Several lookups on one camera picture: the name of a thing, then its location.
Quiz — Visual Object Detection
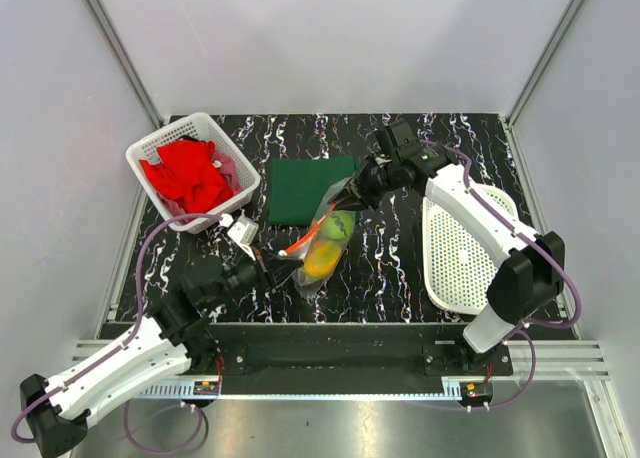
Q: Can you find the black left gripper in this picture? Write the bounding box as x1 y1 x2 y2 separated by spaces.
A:
206 238 304 311

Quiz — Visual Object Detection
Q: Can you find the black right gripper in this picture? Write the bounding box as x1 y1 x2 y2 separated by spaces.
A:
327 155 400 213

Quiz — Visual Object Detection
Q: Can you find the clear zip top bag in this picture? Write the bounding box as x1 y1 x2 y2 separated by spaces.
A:
279 178 358 300

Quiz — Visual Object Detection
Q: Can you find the yellow green toy mango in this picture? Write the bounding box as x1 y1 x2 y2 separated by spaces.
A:
303 241 343 279

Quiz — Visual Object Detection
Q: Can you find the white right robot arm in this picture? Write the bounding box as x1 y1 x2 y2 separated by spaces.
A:
328 121 569 375

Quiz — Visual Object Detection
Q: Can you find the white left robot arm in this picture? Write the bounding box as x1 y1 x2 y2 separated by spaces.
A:
19 248 303 457

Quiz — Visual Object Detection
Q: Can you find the folded green cloth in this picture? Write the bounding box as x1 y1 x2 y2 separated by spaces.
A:
268 156 357 227

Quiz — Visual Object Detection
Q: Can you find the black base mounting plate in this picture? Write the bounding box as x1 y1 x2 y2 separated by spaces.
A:
189 323 513 398

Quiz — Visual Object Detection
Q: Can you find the white perforated tray basket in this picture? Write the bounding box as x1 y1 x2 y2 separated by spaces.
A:
422 179 521 316

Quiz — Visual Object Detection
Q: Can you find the red cloth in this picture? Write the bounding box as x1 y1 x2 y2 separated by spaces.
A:
138 140 235 214

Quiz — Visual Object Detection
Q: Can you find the white laundry basket left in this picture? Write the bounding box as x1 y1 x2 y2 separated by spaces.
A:
125 112 261 220

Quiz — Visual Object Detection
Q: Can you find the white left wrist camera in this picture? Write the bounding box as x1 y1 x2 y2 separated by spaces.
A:
219 214 258 254

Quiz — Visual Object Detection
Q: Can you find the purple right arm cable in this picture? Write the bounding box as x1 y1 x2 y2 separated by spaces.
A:
419 140 584 412

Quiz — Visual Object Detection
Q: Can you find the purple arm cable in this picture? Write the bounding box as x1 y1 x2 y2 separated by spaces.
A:
10 213 226 452
419 140 584 412

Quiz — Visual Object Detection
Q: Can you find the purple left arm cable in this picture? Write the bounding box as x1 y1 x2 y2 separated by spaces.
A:
10 213 226 452

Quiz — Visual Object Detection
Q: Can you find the aluminium front rail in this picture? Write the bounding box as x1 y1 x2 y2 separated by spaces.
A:
64 340 614 402

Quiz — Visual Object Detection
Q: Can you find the left aluminium frame post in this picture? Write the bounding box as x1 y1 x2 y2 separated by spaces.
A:
82 0 164 129

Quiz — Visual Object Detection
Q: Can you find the aluminium frame post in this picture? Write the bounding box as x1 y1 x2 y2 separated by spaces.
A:
505 0 587 127
82 0 164 129

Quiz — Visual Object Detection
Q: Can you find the right aluminium frame post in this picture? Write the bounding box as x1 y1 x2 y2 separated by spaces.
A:
505 0 587 127

